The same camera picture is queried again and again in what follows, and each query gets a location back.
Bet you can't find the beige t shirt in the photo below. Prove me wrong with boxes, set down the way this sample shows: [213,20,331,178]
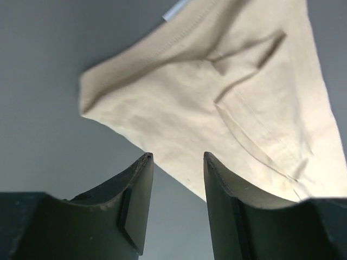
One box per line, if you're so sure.
[79,1,346,202]

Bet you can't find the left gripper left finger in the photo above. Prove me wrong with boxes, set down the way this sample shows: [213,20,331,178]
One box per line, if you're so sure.
[63,153,154,255]

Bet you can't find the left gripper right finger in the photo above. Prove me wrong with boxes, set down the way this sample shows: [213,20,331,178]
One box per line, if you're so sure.
[204,152,306,259]

